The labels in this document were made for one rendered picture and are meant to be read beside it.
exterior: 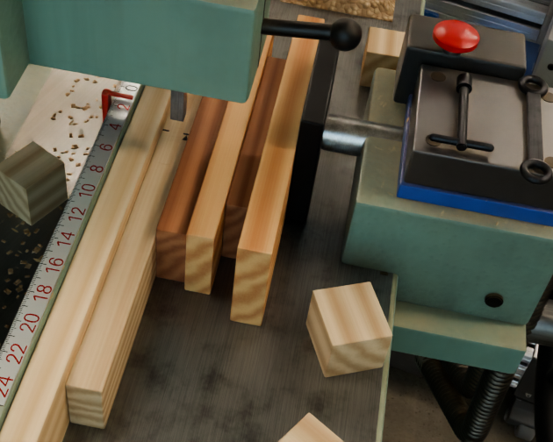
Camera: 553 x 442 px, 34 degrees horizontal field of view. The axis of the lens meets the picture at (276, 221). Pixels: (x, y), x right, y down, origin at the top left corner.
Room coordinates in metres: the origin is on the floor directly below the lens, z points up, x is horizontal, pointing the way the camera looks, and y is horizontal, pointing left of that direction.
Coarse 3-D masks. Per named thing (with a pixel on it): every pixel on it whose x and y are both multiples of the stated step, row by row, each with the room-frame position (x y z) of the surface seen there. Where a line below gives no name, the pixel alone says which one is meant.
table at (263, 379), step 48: (288, 48) 0.62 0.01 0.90; (336, 96) 0.56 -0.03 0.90; (336, 192) 0.46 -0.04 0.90; (288, 240) 0.41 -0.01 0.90; (336, 240) 0.41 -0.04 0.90; (288, 288) 0.37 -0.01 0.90; (384, 288) 0.38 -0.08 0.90; (144, 336) 0.31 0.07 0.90; (192, 336) 0.32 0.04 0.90; (240, 336) 0.32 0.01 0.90; (288, 336) 0.33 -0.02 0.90; (432, 336) 0.37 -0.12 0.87; (480, 336) 0.37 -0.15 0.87; (144, 384) 0.28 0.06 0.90; (192, 384) 0.29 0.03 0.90; (240, 384) 0.29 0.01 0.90; (288, 384) 0.29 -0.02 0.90; (336, 384) 0.30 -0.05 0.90; (384, 384) 0.31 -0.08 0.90; (96, 432) 0.25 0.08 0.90; (144, 432) 0.25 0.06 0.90; (192, 432) 0.25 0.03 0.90; (240, 432) 0.26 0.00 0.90; (336, 432) 0.27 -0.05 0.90
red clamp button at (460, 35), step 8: (440, 24) 0.50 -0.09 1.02; (448, 24) 0.50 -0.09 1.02; (456, 24) 0.50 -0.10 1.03; (464, 24) 0.50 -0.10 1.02; (440, 32) 0.49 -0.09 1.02; (448, 32) 0.49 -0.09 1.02; (456, 32) 0.49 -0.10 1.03; (464, 32) 0.49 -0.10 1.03; (472, 32) 0.50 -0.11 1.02; (440, 40) 0.49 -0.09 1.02; (448, 40) 0.49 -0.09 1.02; (456, 40) 0.49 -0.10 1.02; (464, 40) 0.49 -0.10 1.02; (472, 40) 0.49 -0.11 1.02; (448, 48) 0.48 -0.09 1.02; (456, 48) 0.48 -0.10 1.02; (464, 48) 0.48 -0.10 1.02; (472, 48) 0.49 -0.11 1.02
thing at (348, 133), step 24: (312, 72) 0.47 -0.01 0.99; (312, 96) 0.45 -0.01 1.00; (312, 120) 0.42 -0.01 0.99; (336, 120) 0.46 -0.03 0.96; (360, 120) 0.47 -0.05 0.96; (312, 144) 0.42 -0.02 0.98; (336, 144) 0.45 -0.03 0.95; (360, 144) 0.45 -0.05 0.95; (312, 168) 0.42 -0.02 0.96; (288, 216) 0.42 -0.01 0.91
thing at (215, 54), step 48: (48, 0) 0.43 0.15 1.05; (96, 0) 0.43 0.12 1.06; (144, 0) 0.42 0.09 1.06; (192, 0) 0.42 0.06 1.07; (240, 0) 0.43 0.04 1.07; (48, 48) 0.43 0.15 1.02; (96, 48) 0.43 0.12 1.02; (144, 48) 0.42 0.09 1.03; (192, 48) 0.42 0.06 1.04; (240, 48) 0.42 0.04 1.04; (240, 96) 0.42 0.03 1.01
